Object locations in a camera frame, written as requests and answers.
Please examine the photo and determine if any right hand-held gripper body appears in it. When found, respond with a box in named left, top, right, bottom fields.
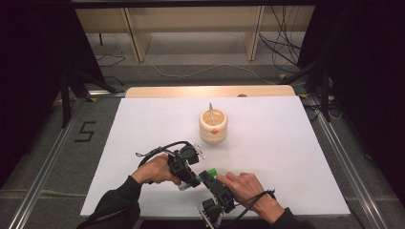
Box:
left=196, top=180, right=238, bottom=229

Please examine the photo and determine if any white table cover board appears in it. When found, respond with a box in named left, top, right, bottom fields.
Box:
left=79, top=95, right=352, bottom=220

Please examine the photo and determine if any black metal stand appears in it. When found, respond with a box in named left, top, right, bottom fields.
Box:
left=280, top=56, right=332, bottom=123

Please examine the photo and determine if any beige wooden desk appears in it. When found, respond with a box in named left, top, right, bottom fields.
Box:
left=75, top=5, right=316, bottom=63

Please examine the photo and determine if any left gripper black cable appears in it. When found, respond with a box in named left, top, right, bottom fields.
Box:
left=135, top=140, right=192, bottom=168

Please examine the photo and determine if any black tripod stand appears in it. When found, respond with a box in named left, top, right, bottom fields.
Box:
left=58, top=68, right=120, bottom=128

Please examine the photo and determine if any black curtain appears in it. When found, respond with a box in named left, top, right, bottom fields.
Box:
left=0, top=0, right=106, bottom=189
left=299, top=0, right=405, bottom=204

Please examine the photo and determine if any clear ballpoint pen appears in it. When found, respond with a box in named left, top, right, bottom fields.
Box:
left=208, top=102, right=216, bottom=126

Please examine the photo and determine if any white floor cable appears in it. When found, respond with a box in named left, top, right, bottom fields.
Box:
left=149, top=61, right=278, bottom=86

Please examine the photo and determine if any bundle of black cables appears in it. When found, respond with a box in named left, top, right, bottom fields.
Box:
left=258, top=5, right=304, bottom=70

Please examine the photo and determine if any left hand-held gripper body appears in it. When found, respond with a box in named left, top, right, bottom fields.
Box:
left=166, top=142, right=206, bottom=181

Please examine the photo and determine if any thin black floor cable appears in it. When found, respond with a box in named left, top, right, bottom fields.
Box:
left=96, top=54, right=127, bottom=68

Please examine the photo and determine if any cream ribbed pen holder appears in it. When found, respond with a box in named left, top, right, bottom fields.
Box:
left=199, top=108, right=229, bottom=146

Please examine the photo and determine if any aluminium floor rail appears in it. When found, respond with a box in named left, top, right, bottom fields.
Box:
left=8, top=98, right=87, bottom=229
left=309, top=94, right=390, bottom=229

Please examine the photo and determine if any person's left hand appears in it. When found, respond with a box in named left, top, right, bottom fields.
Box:
left=131, top=153, right=182, bottom=187

